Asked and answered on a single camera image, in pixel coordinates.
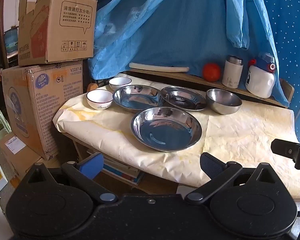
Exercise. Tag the white bottle with blue lid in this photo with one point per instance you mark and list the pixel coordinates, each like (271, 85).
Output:
(260, 80)

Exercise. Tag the small orange object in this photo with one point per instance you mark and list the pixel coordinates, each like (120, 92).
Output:
(92, 87)

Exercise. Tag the wooden shelf board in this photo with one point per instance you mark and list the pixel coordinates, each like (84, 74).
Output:
(190, 78)

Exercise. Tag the flat cardboard parcel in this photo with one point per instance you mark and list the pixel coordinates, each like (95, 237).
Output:
(17, 155)

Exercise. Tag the white ceramic bowl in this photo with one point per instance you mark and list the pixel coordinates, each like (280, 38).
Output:
(120, 82)
(100, 98)

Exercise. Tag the open brown cardboard box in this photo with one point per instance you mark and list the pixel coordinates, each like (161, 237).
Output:
(65, 30)

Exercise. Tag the wooden table frame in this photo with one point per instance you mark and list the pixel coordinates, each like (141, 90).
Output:
(157, 186)

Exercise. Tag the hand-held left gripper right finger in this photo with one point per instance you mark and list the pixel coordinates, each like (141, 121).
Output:
(210, 163)

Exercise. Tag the cardboard box with blue logo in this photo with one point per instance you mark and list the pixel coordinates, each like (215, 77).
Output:
(40, 105)

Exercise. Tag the large stainless steel plate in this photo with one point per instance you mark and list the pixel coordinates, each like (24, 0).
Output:
(165, 130)

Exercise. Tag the stack of books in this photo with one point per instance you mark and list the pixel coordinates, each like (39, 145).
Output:
(122, 171)

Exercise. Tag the blue cloth garment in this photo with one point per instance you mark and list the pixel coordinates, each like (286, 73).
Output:
(165, 30)

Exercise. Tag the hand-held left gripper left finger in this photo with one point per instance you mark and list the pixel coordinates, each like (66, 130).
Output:
(93, 163)

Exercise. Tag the stainless steel bowl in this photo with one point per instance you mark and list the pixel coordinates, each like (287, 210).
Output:
(222, 105)

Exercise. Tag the blue polka-dot cloth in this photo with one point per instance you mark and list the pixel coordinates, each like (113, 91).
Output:
(295, 55)

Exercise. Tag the red tomato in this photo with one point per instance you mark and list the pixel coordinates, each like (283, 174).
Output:
(211, 72)

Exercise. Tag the white thermos cup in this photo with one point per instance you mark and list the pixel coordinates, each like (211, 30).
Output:
(232, 73)

